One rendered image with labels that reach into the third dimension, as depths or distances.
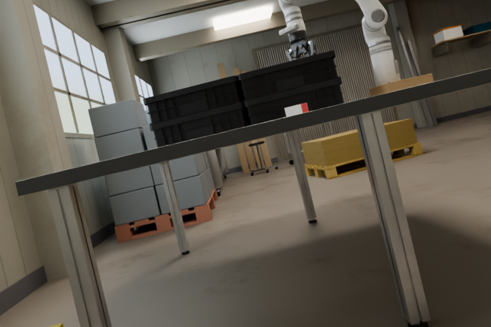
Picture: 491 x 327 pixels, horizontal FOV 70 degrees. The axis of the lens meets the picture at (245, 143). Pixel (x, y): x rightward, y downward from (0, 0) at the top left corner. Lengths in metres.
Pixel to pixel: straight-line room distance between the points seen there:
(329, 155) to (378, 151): 3.22
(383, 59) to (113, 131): 2.69
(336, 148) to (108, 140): 2.54
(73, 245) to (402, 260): 0.94
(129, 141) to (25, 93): 1.01
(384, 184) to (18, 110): 2.64
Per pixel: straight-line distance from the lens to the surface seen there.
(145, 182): 3.58
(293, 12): 1.56
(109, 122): 3.67
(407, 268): 1.19
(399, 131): 4.73
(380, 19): 1.65
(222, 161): 7.66
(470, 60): 10.70
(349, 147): 4.41
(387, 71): 1.63
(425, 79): 1.60
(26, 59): 3.14
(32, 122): 3.05
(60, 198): 1.14
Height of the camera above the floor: 0.66
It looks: level
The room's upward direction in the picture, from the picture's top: 14 degrees counter-clockwise
